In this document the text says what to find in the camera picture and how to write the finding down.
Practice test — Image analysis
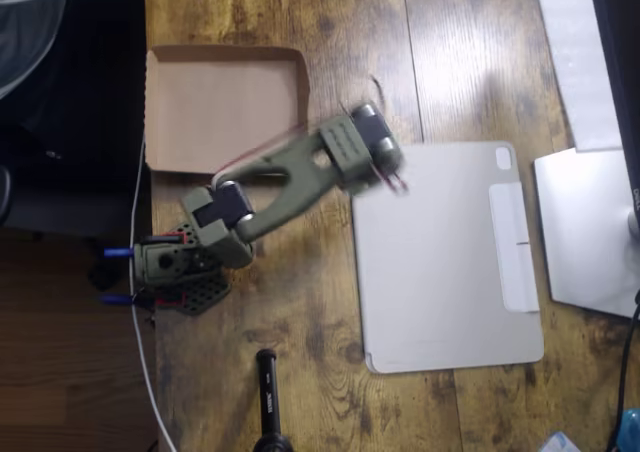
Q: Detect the brown cardboard tray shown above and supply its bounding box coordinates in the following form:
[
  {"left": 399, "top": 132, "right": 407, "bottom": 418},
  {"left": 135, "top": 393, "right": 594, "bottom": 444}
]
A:
[{"left": 143, "top": 44, "right": 311, "bottom": 177}]

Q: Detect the tablet in grey folio case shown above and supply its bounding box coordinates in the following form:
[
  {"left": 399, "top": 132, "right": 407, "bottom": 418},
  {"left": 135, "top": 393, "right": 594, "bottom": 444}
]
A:
[{"left": 351, "top": 140, "right": 545, "bottom": 375}]

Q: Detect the black office chair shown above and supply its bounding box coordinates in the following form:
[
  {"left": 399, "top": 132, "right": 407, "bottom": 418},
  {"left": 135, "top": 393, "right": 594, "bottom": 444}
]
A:
[{"left": 0, "top": 0, "right": 151, "bottom": 293}]

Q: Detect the silver monitor stand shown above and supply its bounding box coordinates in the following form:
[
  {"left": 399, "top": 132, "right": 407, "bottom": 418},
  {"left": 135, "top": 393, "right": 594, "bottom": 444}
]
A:
[{"left": 533, "top": 147, "right": 640, "bottom": 319}]

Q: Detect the white foam sheet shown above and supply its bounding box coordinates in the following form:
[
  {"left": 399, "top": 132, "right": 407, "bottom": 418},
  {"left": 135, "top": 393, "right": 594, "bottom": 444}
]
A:
[{"left": 533, "top": 0, "right": 624, "bottom": 154}]

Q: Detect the white and blue packet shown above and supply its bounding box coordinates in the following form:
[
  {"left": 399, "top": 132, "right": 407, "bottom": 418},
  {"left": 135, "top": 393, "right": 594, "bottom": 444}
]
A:
[{"left": 541, "top": 430, "right": 582, "bottom": 452}]

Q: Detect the black monitor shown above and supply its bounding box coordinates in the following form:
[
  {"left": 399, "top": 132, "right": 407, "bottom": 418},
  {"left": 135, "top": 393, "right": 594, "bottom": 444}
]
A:
[{"left": 587, "top": 0, "right": 640, "bottom": 213}]

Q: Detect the person in grey shirt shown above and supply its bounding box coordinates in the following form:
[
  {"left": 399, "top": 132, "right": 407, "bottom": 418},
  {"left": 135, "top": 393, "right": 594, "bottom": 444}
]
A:
[{"left": 0, "top": 0, "right": 141, "bottom": 101}]

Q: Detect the blue round object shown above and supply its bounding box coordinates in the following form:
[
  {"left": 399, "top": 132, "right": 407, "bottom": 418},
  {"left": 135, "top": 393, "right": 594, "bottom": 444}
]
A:
[{"left": 618, "top": 407, "right": 640, "bottom": 451}]

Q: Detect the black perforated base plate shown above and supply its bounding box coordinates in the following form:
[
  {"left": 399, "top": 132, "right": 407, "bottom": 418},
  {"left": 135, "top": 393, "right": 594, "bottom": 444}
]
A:
[{"left": 149, "top": 220, "right": 234, "bottom": 318}]

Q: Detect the white cable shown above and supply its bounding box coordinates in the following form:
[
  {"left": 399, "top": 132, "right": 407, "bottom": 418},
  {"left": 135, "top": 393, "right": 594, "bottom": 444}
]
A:
[{"left": 128, "top": 136, "right": 177, "bottom": 452}]

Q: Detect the black camera stand pole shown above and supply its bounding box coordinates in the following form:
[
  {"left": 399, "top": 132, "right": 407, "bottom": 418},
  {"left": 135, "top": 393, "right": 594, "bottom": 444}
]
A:
[{"left": 252, "top": 349, "right": 296, "bottom": 452}]

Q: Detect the blue handled table clamp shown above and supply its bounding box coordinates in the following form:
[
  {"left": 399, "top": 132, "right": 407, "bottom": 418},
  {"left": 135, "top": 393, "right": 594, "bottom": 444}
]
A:
[
  {"left": 103, "top": 234, "right": 186, "bottom": 260},
  {"left": 101, "top": 291, "right": 186, "bottom": 311}
]

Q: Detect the black cable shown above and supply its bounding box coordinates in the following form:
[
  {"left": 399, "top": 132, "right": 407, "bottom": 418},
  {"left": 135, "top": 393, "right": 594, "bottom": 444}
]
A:
[{"left": 606, "top": 289, "right": 640, "bottom": 452}]

